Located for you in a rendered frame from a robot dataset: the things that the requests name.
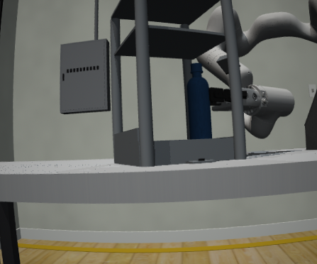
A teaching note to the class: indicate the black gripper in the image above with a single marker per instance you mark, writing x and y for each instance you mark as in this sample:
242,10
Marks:
222,98

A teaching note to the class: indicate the dark blue bottle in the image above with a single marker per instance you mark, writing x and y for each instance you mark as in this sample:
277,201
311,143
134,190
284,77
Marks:
198,105

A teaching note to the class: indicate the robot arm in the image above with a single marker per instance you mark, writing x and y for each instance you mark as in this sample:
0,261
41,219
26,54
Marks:
275,102

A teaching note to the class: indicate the grey open shelving unit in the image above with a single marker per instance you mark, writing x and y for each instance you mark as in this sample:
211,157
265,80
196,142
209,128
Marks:
170,42

